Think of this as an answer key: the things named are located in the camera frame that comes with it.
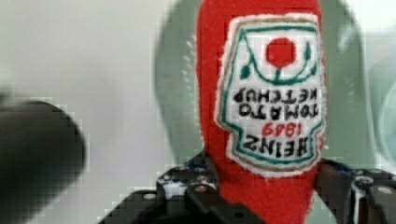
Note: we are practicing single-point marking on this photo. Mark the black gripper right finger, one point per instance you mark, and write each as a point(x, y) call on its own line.
point(357, 196)

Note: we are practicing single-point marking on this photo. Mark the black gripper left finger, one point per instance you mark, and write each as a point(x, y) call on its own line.
point(187, 194)

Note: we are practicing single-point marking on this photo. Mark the red plush ketchup bottle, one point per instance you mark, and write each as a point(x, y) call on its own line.
point(263, 102)

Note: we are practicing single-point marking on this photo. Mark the green oval strainer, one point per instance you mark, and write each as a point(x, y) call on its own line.
point(347, 26)

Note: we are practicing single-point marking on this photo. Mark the black round pot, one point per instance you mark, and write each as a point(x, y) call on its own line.
point(42, 153)

